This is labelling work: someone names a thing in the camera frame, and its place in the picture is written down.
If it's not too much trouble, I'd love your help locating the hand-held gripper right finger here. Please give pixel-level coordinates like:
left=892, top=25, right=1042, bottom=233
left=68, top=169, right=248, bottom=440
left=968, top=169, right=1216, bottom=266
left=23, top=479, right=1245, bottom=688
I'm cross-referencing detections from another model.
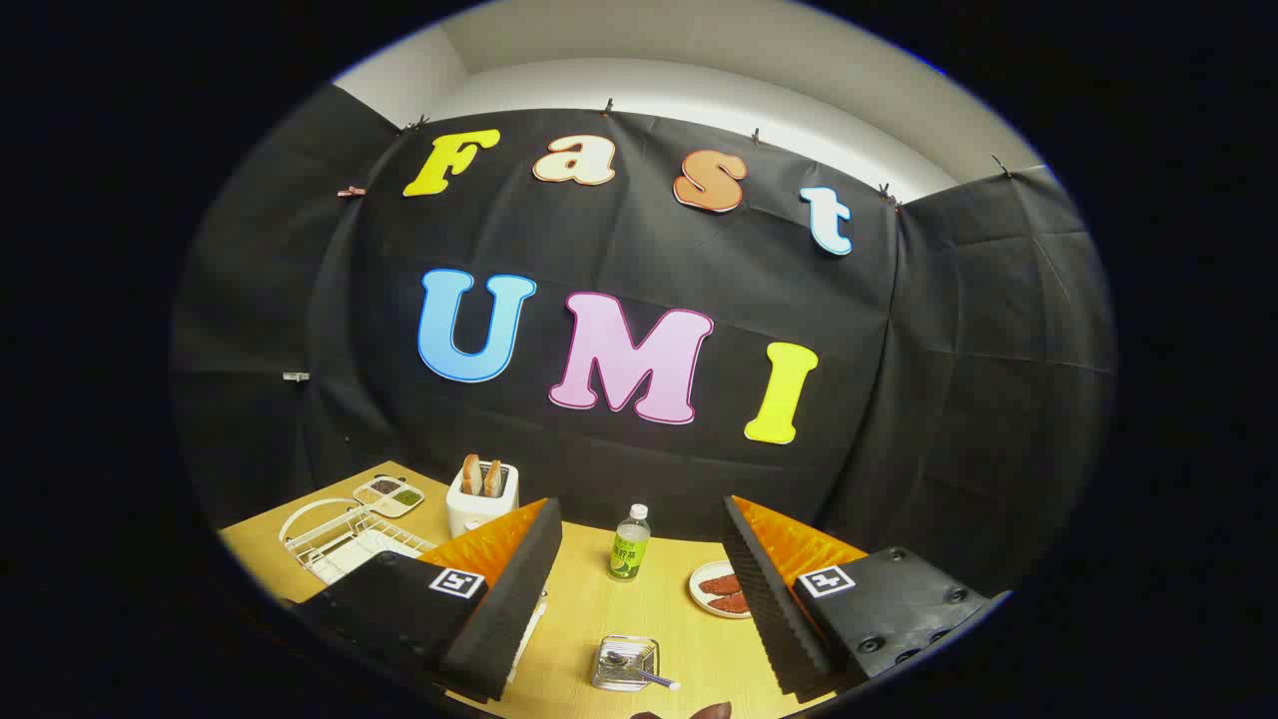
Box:
left=721, top=495, right=1009, bottom=700

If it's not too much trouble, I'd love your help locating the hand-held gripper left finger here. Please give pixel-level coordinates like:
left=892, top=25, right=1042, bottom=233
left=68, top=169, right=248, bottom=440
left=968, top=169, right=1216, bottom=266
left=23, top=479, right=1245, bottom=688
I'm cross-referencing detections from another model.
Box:
left=290, top=497, right=563, bottom=703

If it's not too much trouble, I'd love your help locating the metal wire basket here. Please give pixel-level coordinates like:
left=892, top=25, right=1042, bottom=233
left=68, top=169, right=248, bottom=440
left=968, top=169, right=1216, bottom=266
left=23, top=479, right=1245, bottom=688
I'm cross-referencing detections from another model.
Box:
left=591, top=635, right=661, bottom=693

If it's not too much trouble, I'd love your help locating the spoon with blue checked handle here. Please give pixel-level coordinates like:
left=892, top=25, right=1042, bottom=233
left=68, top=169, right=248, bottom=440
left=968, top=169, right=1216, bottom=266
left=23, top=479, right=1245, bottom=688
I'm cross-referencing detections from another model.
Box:
left=607, top=651, right=682, bottom=691

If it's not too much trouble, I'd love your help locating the white wire dish rack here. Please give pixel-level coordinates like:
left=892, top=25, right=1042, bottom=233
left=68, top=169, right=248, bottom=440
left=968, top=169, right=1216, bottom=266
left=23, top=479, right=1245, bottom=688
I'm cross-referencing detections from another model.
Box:
left=278, top=497, right=437, bottom=586

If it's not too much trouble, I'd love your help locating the white round dish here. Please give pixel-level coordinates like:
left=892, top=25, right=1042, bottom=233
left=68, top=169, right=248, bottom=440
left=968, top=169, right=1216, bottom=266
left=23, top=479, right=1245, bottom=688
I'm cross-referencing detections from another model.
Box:
left=688, top=560, right=753, bottom=620

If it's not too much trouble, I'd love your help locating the white toaster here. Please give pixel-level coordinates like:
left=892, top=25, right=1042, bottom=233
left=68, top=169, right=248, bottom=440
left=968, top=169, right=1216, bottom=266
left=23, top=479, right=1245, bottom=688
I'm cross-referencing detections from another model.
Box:
left=445, top=461, right=520, bottom=540

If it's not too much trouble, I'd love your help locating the green label drink bottle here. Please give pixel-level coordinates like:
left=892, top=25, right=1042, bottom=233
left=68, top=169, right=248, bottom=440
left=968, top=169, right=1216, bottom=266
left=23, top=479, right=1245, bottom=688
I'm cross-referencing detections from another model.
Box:
left=608, top=504, right=652, bottom=582

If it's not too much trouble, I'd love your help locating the white divided condiment tray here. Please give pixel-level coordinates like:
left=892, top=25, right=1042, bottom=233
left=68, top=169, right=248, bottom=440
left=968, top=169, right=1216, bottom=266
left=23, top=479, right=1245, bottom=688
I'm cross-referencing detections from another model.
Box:
left=352, top=475, right=426, bottom=518

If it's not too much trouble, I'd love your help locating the black backdrop cloth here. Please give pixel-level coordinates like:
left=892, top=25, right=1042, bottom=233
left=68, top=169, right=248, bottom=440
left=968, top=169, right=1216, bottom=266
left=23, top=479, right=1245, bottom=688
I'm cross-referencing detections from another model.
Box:
left=170, top=85, right=1117, bottom=600

